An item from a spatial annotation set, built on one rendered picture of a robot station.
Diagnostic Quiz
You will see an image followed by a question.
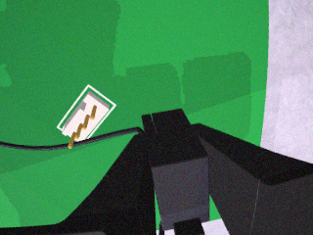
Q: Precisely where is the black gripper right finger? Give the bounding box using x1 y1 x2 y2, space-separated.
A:
192 122 313 235

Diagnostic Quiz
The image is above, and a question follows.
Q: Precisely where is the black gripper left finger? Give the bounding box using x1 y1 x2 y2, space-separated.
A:
0 133 157 235

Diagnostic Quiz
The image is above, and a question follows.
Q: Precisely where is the green circuit board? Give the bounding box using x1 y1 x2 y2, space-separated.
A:
0 0 270 228

